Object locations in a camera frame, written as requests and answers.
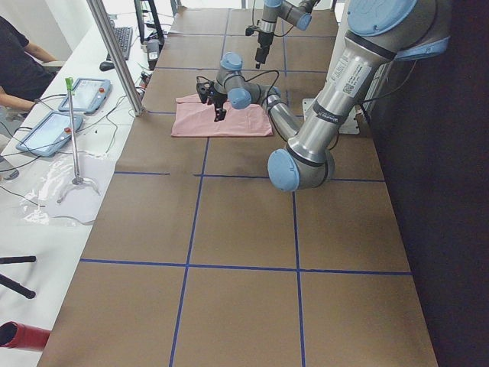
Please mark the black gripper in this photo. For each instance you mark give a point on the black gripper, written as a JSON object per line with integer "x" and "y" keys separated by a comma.
{"x": 218, "y": 101}
{"x": 263, "y": 40}

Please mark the pink Snoopy t-shirt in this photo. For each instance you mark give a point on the pink Snoopy t-shirt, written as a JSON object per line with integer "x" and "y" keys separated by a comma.
{"x": 195, "y": 119}

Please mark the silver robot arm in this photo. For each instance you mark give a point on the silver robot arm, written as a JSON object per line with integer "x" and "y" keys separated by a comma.
{"x": 298, "y": 16}
{"x": 378, "y": 33}

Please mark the black keyboard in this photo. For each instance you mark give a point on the black keyboard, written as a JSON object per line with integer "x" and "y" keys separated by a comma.
{"x": 123, "y": 36}

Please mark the black computer mouse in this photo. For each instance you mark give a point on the black computer mouse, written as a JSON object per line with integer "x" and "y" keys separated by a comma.
{"x": 106, "y": 66}

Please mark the far blue teach pendant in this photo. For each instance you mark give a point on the far blue teach pendant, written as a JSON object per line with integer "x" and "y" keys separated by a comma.
{"x": 88, "y": 94}

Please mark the blue teach pendant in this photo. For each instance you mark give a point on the blue teach pendant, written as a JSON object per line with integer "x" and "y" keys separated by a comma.
{"x": 88, "y": 94}
{"x": 48, "y": 136}

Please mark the metal rod green clip stand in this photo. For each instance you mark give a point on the metal rod green clip stand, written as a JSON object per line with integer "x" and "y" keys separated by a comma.
{"x": 78, "y": 182}

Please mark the near blue teach pendant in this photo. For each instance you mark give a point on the near blue teach pendant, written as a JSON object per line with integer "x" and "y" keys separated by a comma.
{"x": 48, "y": 136}

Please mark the clear plastic sheet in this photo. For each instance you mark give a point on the clear plastic sheet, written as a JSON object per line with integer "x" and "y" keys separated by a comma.
{"x": 56, "y": 196}

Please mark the person in dark shirt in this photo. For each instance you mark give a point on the person in dark shirt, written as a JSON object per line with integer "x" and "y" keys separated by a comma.
{"x": 23, "y": 76}

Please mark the black tripod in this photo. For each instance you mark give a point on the black tripod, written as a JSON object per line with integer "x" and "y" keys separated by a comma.
{"x": 15, "y": 277}

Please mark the red cylinder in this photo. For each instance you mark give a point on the red cylinder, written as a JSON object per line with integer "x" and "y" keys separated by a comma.
{"x": 20, "y": 336}

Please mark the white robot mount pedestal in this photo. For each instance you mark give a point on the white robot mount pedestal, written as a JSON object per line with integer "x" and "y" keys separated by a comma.
{"x": 329, "y": 98}

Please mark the aluminium frame post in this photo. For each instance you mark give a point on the aluminium frame post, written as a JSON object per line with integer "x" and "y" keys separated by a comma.
{"x": 100, "y": 16}

